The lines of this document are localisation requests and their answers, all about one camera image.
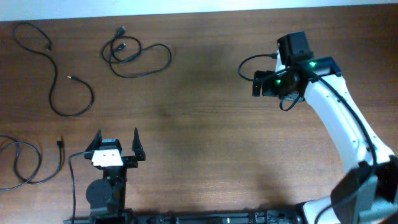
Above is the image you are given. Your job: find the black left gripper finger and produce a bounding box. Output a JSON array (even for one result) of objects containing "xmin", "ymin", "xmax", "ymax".
[
  {"xmin": 84, "ymin": 130, "xmax": 102, "ymax": 159},
  {"xmin": 132, "ymin": 128, "xmax": 146, "ymax": 161}
]

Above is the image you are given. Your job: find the thin black USB cable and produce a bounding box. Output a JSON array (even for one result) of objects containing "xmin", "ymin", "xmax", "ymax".
[{"xmin": 0, "ymin": 134, "xmax": 64, "ymax": 192}]

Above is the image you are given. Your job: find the thick black HDMI cable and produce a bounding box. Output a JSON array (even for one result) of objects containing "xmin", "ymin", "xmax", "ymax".
[{"xmin": 12, "ymin": 21, "xmax": 95, "ymax": 118}]

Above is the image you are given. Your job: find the black cable with large plug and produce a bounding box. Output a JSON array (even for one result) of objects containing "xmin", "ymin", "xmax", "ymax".
[{"xmin": 101, "ymin": 26, "xmax": 173, "ymax": 79}]

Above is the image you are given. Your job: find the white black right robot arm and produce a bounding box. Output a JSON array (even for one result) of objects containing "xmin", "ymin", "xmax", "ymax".
[{"xmin": 252, "ymin": 32, "xmax": 397, "ymax": 223}]

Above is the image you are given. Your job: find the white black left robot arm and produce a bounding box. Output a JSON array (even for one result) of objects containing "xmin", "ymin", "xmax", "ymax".
[{"xmin": 85, "ymin": 129, "xmax": 146, "ymax": 224}]

